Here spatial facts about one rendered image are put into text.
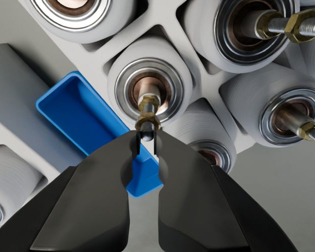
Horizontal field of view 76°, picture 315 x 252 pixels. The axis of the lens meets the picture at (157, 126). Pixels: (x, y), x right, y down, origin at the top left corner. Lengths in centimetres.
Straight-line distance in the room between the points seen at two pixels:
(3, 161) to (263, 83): 40
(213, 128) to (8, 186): 31
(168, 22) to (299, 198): 70
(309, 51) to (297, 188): 53
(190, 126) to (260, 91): 9
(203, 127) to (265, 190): 52
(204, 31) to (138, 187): 40
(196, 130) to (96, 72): 16
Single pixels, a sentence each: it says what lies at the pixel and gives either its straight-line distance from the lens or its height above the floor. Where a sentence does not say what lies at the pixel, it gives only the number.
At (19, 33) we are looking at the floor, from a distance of 54.
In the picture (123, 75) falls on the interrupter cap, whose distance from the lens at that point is 22.
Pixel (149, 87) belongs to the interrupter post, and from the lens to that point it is 20.
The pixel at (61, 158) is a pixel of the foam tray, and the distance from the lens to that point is 43.
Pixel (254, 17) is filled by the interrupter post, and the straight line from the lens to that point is 21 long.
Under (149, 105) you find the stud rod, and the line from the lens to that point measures 18.
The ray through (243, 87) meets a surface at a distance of 29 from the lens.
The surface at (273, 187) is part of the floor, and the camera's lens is 75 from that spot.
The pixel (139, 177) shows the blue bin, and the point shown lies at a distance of 54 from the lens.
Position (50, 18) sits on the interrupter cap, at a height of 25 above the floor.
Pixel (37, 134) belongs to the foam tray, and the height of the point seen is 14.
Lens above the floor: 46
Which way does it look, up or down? 62 degrees down
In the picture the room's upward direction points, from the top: 177 degrees clockwise
